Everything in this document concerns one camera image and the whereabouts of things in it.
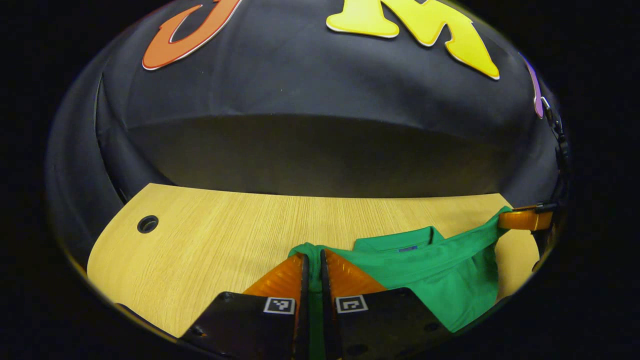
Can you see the round black table grommet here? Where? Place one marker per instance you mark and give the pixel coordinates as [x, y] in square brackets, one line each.
[147, 224]

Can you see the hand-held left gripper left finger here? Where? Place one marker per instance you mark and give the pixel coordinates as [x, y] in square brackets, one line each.
[305, 280]

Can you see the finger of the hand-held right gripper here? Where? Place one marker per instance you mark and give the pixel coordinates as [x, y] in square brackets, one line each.
[520, 220]

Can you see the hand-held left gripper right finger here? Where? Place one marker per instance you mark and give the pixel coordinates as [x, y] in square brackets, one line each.
[325, 285]

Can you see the green T-shirt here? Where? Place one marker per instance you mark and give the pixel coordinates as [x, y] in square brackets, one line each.
[440, 280]

